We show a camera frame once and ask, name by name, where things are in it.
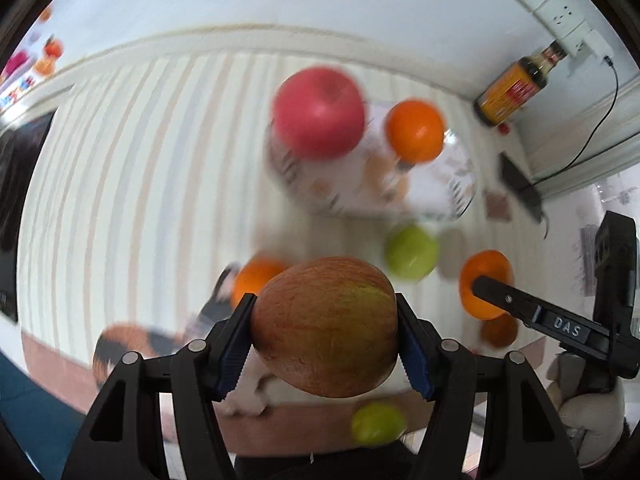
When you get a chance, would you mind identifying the flat black device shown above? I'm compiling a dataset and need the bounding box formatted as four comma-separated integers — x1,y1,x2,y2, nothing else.
499,153,547,225

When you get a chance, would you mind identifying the small green lime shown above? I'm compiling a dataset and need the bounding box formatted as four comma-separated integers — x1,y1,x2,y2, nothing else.
351,402,408,446

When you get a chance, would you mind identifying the dark bottle with orange label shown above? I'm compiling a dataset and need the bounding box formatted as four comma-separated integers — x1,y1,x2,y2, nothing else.
473,40,568,127

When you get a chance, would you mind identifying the orange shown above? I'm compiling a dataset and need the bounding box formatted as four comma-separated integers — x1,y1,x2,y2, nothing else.
231,258,288,311
386,100,447,165
459,250,516,322

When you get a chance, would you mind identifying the white charger plug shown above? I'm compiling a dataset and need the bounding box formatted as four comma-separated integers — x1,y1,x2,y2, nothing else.
565,29,615,65

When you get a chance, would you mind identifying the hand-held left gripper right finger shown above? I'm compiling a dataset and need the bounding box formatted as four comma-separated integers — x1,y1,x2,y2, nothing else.
396,293,584,480

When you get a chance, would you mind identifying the colourful wall poster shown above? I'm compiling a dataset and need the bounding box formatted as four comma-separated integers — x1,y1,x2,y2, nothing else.
0,4,66,116

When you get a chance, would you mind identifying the black cable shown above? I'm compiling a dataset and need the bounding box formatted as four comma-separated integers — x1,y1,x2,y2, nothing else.
517,56,620,241

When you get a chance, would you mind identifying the person's right hand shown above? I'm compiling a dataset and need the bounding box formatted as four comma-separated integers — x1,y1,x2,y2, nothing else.
546,352,629,467

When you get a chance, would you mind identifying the striped tablecloth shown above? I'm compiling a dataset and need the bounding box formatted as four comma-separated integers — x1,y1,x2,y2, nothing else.
15,52,548,451

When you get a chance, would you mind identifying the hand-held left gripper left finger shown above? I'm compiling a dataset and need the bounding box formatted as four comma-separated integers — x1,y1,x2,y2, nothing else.
62,293,258,480

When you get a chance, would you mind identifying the red apple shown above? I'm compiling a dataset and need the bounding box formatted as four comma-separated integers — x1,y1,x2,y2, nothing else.
273,66,367,160

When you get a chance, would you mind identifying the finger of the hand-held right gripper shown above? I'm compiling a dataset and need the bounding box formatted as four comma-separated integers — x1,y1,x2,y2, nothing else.
472,274,627,380

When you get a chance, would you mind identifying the green apple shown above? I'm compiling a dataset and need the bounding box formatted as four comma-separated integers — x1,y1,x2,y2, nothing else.
383,225,441,282

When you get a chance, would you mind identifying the reddish-brown apple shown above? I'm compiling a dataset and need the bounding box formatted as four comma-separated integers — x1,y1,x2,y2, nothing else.
250,257,400,399

